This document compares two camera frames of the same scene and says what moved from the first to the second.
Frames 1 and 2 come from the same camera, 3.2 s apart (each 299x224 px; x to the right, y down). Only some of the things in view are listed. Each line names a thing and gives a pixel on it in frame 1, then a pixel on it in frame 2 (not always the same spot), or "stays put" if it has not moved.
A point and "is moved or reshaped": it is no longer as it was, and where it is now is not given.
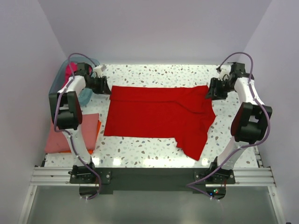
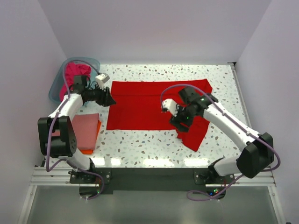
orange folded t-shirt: (90, 151) stays put
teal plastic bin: (58, 81) stays put
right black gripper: (215, 87) → (180, 118)
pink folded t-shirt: (57, 142) stays put
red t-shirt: (181, 112) is moved or reshaped
